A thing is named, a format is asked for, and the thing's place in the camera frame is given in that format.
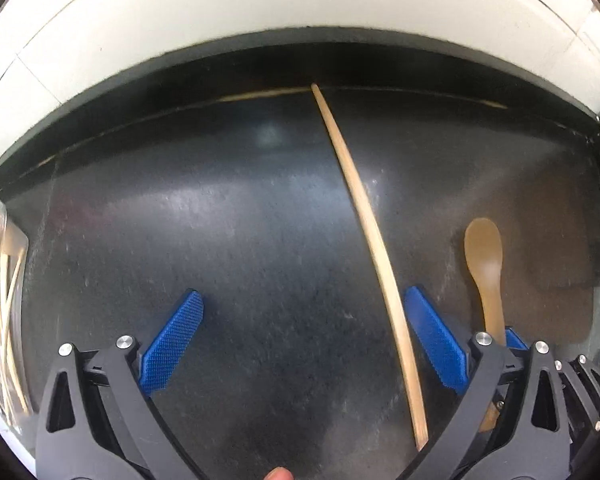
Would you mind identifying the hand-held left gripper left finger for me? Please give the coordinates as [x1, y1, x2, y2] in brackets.
[36, 290, 206, 480]

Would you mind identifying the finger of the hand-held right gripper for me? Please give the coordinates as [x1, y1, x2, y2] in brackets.
[554, 354, 600, 443]
[505, 327, 529, 352]

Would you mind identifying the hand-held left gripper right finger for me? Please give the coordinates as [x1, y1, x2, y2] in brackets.
[399, 286, 571, 480]

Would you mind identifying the wooden spoon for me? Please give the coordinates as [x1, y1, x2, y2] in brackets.
[464, 217, 507, 433]

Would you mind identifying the single long wooden chopstick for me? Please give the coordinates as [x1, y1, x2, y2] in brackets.
[311, 83, 429, 452]

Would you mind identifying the clear rectangular tray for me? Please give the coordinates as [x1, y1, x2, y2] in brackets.
[0, 182, 33, 433]

